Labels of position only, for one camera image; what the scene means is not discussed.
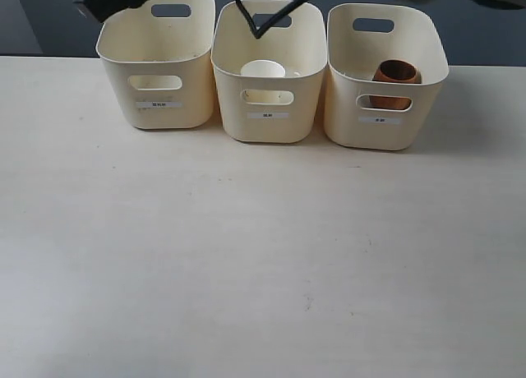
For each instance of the brown wooden cup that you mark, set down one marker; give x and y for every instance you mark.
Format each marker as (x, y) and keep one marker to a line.
(394, 71)

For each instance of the cream bin right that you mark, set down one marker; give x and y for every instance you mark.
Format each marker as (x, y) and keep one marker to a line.
(360, 36)

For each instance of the cream bin left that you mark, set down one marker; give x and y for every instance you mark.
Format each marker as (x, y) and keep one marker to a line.
(157, 59)

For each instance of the cream bin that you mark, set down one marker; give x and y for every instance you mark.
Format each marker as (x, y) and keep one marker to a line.
(157, 59)
(268, 88)
(360, 36)

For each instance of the white paper cup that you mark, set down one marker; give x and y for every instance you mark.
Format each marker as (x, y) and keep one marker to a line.
(262, 68)

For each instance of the cream bin middle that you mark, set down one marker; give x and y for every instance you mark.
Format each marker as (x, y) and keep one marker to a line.
(268, 88)

